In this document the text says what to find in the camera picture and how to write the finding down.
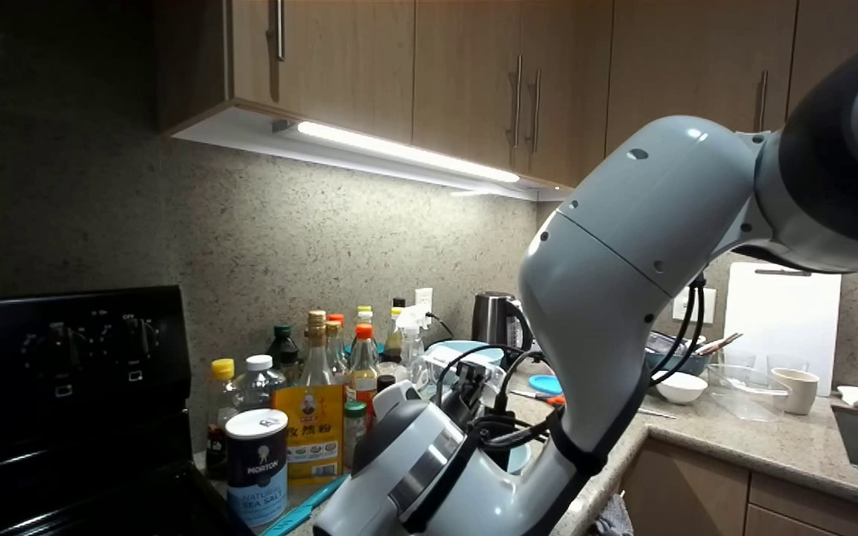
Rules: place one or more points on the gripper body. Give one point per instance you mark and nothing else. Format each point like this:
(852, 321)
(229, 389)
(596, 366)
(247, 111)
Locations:
(468, 396)

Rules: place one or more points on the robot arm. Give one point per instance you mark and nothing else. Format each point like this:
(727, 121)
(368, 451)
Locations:
(623, 260)

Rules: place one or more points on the clear plastic bowl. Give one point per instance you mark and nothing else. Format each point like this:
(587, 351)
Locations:
(445, 366)

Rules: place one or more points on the small light blue bowl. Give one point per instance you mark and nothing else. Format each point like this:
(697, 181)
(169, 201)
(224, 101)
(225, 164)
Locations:
(518, 458)

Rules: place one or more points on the dark blue bowl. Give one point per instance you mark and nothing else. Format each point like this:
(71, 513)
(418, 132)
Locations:
(667, 361)

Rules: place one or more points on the white bowl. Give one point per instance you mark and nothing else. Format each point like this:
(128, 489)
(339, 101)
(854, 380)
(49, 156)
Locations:
(681, 387)

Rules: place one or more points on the steel electric kettle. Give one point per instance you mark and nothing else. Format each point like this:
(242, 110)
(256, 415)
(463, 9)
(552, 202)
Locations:
(494, 324)

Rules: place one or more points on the blue round lid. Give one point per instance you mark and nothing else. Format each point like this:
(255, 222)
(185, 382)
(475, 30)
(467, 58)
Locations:
(545, 384)

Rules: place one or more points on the white spray bottle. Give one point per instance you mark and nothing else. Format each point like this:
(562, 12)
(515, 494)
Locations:
(412, 335)

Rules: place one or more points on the small bottle with dark cap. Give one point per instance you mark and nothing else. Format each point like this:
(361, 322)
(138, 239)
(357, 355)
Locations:
(386, 383)

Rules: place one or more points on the dark bottle with black cap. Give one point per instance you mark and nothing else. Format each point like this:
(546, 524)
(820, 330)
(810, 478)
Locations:
(395, 339)

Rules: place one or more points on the sauce bottle with orange cap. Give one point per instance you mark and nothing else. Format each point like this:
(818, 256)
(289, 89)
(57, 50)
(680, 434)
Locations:
(363, 372)

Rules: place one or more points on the small jar with green lid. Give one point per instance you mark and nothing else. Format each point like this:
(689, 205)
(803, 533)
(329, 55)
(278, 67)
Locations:
(354, 432)

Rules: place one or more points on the bottle with yellow-green cap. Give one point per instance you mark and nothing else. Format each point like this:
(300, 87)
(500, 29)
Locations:
(364, 320)

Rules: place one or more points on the bottle with red cap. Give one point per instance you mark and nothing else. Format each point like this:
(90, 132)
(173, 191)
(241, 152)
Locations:
(337, 339)

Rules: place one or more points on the clear bottle with gold cap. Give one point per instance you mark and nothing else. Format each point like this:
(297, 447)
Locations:
(316, 357)

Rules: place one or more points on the yellow starch packet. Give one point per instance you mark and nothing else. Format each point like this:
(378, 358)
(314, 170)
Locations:
(313, 432)

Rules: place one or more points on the dark bottle with green cap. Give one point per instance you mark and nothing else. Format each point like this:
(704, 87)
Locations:
(284, 353)

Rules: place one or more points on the metal knife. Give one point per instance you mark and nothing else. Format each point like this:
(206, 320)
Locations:
(656, 412)

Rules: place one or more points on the grey cloth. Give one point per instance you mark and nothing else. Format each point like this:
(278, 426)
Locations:
(614, 517)

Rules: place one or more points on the clear bottle with white cap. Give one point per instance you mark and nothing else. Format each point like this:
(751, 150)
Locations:
(258, 387)

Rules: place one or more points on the blue salt canister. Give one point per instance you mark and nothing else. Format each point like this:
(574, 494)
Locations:
(256, 469)

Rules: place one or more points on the base cabinet door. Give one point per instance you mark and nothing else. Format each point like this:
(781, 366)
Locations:
(686, 491)

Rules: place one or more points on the dark bottle with yellow cap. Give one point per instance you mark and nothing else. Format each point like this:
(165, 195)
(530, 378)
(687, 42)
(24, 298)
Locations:
(219, 402)

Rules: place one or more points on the under-cabinet light strip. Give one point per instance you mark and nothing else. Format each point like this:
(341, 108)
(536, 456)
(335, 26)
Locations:
(399, 151)

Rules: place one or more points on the bundle of utensils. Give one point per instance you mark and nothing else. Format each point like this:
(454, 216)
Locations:
(719, 344)

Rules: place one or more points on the large clear container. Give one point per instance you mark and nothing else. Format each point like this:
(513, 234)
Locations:
(745, 394)

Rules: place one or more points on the white cutting board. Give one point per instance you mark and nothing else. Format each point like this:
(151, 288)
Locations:
(783, 320)

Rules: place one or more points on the stove knob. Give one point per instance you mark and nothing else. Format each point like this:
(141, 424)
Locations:
(147, 336)
(61, 337)

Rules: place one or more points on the white mug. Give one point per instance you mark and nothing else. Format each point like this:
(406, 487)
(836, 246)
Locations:
(798, 391)

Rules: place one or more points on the base cabinet drawer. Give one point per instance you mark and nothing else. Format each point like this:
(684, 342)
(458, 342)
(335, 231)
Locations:
(824, 502)

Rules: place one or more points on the black stove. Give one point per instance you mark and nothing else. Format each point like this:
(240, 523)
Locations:
(79, 417)

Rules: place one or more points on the white wall socket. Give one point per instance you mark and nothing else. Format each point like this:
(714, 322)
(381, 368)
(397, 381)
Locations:
(424, 299)
(706, 305)

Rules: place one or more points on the wooden wall cabinet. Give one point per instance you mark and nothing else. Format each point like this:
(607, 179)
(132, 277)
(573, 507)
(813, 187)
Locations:
(369, 59)

